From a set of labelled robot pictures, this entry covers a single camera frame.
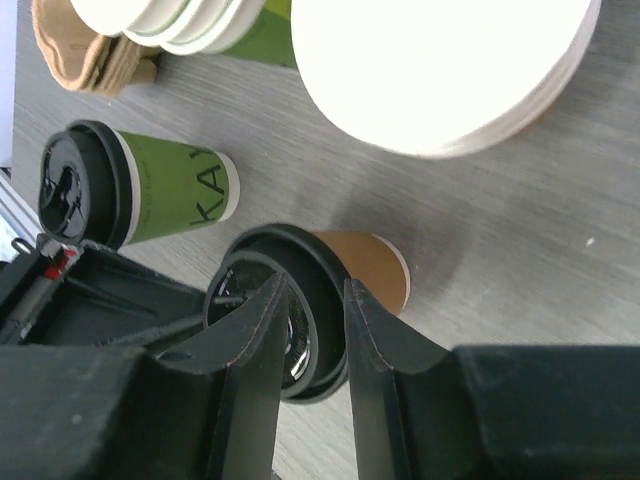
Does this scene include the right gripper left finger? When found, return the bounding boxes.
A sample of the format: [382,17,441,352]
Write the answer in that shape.
[1,274,288,479]

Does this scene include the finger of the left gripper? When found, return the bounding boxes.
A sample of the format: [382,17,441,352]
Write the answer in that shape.
[1,239,204,346]

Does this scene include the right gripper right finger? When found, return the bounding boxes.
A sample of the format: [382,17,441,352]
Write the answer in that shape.
[344,280,639,479]

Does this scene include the black lid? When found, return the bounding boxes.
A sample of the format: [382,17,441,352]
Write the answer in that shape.
[37,120,133,250]
[204,223,350,404]

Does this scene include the single brown paper cup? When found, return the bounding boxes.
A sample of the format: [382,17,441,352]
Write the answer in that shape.
[314,231,411,315]

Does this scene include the single green paper cup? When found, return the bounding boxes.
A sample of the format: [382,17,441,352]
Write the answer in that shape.
[114,130,241,245]

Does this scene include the cardboard cup carrier tray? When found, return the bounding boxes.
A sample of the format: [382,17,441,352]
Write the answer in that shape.
[31,0,161,97]

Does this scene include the brown paper cup stack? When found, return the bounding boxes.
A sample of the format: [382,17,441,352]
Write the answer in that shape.
[291,1,601,159]

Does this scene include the green paper cup stack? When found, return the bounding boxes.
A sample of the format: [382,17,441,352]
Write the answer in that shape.
[71,0,297,69]

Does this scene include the aluminium front rail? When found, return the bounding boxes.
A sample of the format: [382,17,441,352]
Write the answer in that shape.
[1,169,41,261]

